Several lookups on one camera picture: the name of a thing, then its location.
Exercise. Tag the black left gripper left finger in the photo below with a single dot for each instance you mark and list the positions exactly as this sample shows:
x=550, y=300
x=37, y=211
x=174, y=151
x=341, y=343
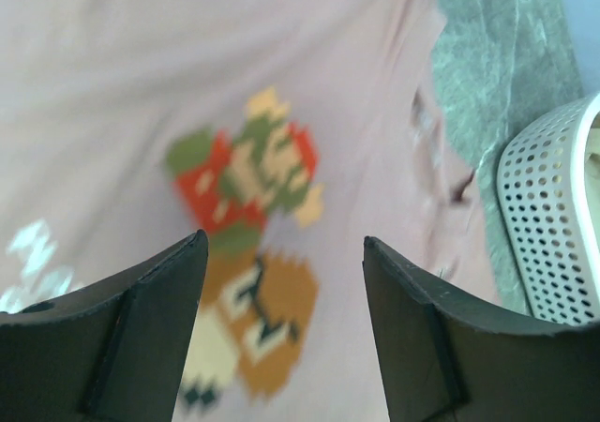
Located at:
x=113, y=351

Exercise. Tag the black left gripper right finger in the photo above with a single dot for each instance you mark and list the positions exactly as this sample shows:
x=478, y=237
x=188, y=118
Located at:
x=447, y=355

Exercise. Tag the pink printed t-shirt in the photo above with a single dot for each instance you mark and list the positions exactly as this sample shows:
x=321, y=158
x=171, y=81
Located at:
x=288, y=130

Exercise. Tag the white plastic laundry basket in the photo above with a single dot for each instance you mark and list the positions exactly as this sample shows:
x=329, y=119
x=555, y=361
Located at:
x=548, y=188

